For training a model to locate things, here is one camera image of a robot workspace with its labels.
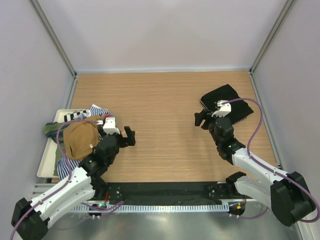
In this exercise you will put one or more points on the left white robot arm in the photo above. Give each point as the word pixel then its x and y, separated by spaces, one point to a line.
pixel 32 219

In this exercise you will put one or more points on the red garment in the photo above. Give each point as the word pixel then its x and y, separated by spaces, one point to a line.
pixel 106 115

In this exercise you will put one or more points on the blue white striped tank top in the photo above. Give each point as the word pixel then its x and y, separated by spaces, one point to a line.
pixel 62 162

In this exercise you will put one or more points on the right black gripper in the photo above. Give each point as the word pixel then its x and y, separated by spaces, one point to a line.
pixel 199 117

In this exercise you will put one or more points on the white slotted cable duct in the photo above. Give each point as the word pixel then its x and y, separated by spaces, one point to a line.
pixel 224 207

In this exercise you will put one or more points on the black white wide-striped garment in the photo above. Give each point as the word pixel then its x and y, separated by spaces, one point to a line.
pixel 77 115

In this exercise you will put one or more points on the black white striped tank top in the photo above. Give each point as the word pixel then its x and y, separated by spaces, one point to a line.
pixel 240 110

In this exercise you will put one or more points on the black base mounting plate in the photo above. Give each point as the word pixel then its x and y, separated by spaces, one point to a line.
pixel 171 193

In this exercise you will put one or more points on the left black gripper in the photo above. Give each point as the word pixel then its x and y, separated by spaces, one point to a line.
pixel 129 134

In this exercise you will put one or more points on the white plastic tray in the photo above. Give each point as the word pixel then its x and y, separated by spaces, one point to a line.
pixel 47 164

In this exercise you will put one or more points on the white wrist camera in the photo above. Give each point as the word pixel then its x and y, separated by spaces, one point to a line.
pixel 222 108
pixel 109 125

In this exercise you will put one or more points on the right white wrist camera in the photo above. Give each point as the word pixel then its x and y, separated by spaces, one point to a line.
pixel 222 108

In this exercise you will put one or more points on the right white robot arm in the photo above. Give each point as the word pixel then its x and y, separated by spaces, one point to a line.
pixel 285 194

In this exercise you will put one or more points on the brown tank top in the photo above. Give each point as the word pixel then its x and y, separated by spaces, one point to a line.
pixel 79 139

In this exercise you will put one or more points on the green striped garment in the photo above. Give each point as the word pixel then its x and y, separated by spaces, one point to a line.
pixel 51 128

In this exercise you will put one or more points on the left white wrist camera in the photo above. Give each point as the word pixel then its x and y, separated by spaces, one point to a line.
pixel 109 125

